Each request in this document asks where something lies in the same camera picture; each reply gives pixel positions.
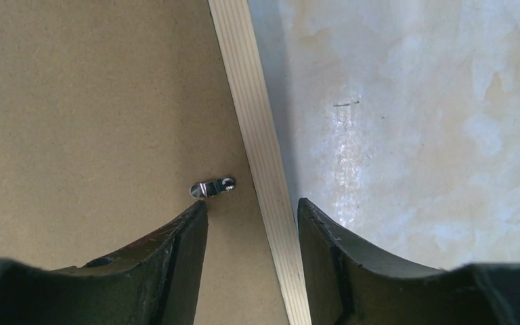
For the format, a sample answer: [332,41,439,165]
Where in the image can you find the small metal turn clip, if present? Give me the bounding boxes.
[190,177,236,199]

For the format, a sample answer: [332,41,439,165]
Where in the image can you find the brown backing board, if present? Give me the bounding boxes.
[0,1,288,324]

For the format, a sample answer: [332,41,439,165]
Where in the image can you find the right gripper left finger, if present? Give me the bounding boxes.
[0,201,208,324]

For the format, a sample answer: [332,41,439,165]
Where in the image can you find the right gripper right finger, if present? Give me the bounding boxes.
[297,198,520,324]

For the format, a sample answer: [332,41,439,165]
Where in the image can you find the wooden picture frame blue edge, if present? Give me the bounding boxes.
[209,1,312,324]

